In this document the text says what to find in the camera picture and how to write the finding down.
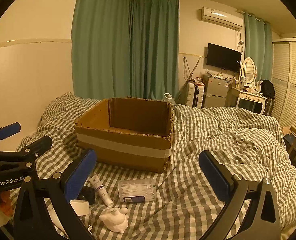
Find brown cardboard box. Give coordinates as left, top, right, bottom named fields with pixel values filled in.
left=74, top=96, right=175, bottom=173

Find white cream tube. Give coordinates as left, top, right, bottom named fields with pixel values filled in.
left=89, top=175, right=114, bottom=207

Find white plastic item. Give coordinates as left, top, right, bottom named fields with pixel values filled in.
left=47, top=206, right=71, bottom=238

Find hanging wall cables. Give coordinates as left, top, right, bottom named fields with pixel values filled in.
left=237, top=30, right=246, bottom=48

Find wide green curtain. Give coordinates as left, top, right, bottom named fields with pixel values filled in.
left=71, top=0, right=134, bottom=101

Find orange plush toy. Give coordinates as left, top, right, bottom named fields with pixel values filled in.
left=0, top=191, right=14, bottom=224

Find white animal figurine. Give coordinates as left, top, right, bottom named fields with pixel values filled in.
left=99, top=207, right=129, bottom=233

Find oval white mirror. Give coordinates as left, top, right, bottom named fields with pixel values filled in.
left=241, top=57, right=258, bottom=84

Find black wall television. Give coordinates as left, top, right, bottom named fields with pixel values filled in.
left=206, top=43, right=242, bottom=72

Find wooden chair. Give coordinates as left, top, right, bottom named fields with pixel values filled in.
left=283, top=126, right=296, bottom=173

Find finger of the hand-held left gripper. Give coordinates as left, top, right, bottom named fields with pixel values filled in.
left=0, top=122, right=21, bottom=155
left=0, top=135, right=53, bottom=175

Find black backpack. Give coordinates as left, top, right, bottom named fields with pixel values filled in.
left=260, top=79, right=275, bottom=99

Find narrow green curtain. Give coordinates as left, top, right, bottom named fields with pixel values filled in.
left=243, top=12, right=274, bottom=81

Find grey small fridge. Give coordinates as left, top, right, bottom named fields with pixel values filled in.
left=202, top=74, right=230, bottom=108

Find white tape roll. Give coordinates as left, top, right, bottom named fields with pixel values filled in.
left=70, top=199, right=90, bottom=216

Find clear water bottle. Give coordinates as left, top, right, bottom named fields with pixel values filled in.
left=162, top=93, right=176, bottom=105

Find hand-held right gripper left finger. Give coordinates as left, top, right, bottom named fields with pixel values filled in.
left=13, top=149, right=98, bottom=240

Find white suitcase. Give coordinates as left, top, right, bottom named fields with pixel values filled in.
left=185, top=83, right=205, bottom=108

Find white slatted wardrobe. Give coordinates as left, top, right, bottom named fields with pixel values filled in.
left=271, top=38, right=296, bottom=133

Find clear floss pick box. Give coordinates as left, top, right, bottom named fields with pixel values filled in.
left=118, top=178, right=156, bottom=203

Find white dressing table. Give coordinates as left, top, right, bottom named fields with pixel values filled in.
left=227, top=85, right=269, bottom=116

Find black tape roll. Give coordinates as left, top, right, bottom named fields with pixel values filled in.
left=79, top=186, right=96, bottom=205

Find green corner curtain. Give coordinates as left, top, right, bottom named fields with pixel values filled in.
left=130, top=0, right=180, bottom=101

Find wooden broom stick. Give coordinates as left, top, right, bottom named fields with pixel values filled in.
left=179, top=57, right=202, bottom=98

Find green checkered blanket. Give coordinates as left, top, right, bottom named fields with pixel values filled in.
left=10, top=92, right=296, bottom=240

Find white air conditioner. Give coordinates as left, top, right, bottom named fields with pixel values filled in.
left=200, top=6, right=244, bottom=32

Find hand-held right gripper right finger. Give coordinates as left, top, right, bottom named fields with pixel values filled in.
left=198, top=150, right=282, bottom=240

